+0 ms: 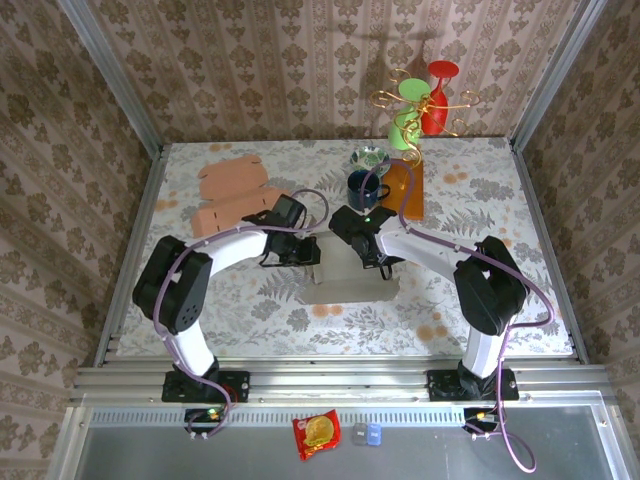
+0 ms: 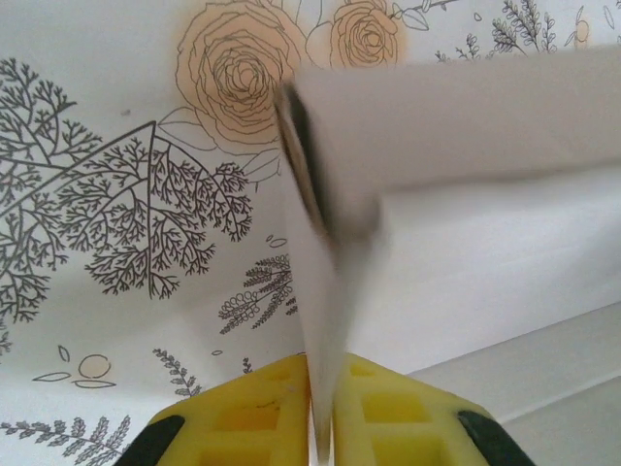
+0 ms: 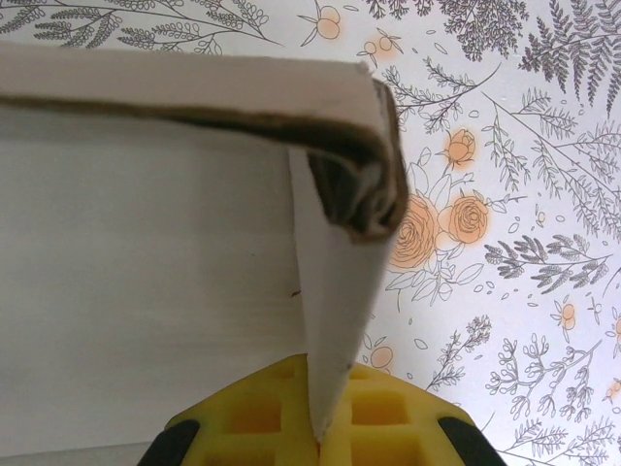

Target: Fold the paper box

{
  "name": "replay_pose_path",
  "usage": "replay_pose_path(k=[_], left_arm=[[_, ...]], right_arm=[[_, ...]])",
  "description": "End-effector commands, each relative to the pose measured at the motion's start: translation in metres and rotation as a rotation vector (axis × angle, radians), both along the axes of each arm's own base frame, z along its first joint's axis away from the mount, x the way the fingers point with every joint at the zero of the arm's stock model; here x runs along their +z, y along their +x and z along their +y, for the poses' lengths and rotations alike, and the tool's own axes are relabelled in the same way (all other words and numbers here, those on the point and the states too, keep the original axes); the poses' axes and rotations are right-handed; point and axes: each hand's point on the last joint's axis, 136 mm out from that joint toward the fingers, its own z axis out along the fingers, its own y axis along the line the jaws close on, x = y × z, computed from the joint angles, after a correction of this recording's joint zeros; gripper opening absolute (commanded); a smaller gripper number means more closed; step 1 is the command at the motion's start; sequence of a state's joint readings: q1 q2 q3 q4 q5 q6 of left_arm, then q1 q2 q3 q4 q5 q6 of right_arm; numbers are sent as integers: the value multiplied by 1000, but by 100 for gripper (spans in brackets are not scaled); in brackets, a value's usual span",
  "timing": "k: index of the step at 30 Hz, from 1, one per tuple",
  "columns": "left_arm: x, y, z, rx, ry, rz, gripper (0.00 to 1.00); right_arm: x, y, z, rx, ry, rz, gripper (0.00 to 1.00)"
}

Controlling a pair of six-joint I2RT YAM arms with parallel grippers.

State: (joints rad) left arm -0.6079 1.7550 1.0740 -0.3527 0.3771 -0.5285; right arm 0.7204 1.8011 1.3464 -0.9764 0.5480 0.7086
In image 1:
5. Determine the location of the white paper box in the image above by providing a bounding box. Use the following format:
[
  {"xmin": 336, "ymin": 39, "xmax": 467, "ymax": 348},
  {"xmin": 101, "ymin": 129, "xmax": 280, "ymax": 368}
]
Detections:
[{"xmin": 299, "ymin": 232, "xmax": 407, "ymax": 306}]

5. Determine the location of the dark blue mug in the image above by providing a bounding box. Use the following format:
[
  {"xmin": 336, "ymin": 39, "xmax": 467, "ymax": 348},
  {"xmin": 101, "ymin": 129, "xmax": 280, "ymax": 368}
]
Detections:
[{"xmin": 346, "ymin": 169, "xmax": 391, "ymax": 211}]

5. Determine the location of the floral tablecloth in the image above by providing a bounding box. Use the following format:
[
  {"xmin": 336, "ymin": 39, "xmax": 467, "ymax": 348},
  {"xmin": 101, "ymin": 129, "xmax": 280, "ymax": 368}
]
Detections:
[{"xmin": 117, "ymin": 138, "xmax": 574, "ymax": 357}]

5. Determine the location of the green leaf pattern bowl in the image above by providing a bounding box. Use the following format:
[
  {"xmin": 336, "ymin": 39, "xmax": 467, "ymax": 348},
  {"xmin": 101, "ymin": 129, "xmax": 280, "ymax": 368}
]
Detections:
[{"xmin": 349, "ymin": 145, "xmax": 393, "ymax": 177}]

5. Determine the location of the green wine glass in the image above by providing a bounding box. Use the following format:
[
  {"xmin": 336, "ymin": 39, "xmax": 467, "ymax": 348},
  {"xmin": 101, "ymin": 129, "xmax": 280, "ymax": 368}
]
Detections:
[{"xmin": 388, "ymin": 78, "xmax": 432, "ymax": 150}]

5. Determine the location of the red wine glass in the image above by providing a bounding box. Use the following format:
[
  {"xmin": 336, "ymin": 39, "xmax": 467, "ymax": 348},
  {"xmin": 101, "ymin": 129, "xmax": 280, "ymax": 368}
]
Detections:
[{"xmin": 421, "ymin": 60, "xmax": 460, "ymax": 137}]

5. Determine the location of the red snack packet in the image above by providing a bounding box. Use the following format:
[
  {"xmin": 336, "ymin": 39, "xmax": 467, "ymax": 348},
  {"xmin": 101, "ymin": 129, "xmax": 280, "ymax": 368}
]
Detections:
[{"xmin": 292, "ymin": 408, "xmax": 343, "ymax": 462}]

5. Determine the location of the small black controller board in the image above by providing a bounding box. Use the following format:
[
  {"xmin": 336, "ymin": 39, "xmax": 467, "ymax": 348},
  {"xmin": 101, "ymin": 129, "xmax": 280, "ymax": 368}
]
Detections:
[
  {"xmin": 462, "ymin": 407, "xmax": 501, "ymax": 434},
  {"xmin": 184, "ymin": 407, "xmax": 226, "ymax": 434}
]

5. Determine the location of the grey metal shelf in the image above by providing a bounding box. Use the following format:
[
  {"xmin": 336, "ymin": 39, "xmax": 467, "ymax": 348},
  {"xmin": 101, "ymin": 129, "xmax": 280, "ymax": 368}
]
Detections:
[{"xmin": 47, "ymin": 405, "xmax": 629, "ymax": 480}]

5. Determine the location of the gold wire stand wooden base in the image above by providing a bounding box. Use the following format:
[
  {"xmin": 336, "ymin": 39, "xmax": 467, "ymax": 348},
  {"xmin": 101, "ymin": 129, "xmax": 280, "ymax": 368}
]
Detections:
[{"xmin": 369, "ymin": 67, "xmax": 482, "ymax": 221}]

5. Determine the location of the aluminium cross rail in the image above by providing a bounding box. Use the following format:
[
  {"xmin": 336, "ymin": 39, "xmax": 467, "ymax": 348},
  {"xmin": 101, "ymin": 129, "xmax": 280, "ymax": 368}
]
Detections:
[{"xmin": 69, "ymin": 363, "xmax": 616, "ymax": 406}]

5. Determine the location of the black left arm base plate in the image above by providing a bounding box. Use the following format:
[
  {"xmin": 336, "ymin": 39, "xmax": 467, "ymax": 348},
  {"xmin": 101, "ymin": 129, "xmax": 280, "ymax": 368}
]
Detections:
[{"xmin": 161, "ymin": 370, "xmax": 251, "ymax": 404}]

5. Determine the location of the aluminium side rail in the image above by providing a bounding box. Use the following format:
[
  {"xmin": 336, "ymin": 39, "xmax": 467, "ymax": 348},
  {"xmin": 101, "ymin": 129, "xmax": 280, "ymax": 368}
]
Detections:
[
  {"xmin": 508, "ymin": 138, "xmax": 590, "ymax": 364},
  {"xmin": 93, "ymin": 144, "xmax": 169, "ymax": 369}
]

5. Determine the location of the grey slotted cable duct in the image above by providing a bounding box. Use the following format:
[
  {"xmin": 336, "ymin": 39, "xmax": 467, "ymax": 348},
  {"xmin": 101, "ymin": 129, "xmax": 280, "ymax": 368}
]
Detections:
[{"xmin": 87, "ymin": 405, "xmax": 474, "ymax": 427}]

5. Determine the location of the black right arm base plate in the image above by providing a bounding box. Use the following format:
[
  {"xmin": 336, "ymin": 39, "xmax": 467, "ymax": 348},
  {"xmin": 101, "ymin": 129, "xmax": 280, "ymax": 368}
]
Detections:
[{"xmin": 427, "ymin": 368, "xmax": 520, "ymax": 402}]

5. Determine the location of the aluminium frame post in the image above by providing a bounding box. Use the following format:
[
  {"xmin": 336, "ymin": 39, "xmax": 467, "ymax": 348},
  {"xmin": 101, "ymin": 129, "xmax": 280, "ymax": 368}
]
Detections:
[
  {"xmin": 54, "ymin": 0, "xmax": 166, "ymax": 156},
  {"xmin": 508, "ymin": 0, "xmax": 610, "ymax": 151}
]

